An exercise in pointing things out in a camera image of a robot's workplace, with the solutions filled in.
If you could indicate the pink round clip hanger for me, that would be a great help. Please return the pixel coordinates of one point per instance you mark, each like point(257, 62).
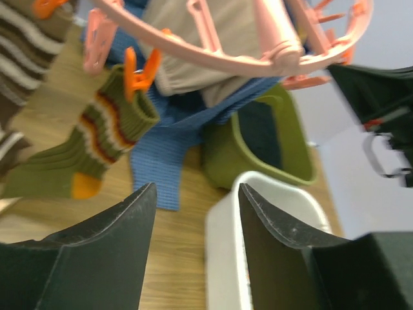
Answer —
point(206, 42)

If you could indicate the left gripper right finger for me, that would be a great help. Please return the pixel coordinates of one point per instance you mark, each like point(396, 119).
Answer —
point(373, 271)

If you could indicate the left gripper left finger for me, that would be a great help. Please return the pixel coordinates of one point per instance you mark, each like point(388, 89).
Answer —
point(98, 263)

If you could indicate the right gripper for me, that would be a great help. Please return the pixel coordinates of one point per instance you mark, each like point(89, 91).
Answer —
point(381, 99)

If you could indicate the blue checkered shirt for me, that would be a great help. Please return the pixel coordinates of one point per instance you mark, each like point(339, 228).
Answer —
point(158, 156)

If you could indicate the white plastic basket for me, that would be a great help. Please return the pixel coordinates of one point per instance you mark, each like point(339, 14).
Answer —
point(256, 241)

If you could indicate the black folded clothes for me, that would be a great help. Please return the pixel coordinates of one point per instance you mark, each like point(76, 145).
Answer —
point(259, 132)

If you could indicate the beige cloth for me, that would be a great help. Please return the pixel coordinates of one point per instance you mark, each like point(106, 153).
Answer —
point(237, 30)

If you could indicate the brown striped sock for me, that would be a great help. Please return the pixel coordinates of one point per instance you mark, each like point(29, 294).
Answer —
point(29, 46)

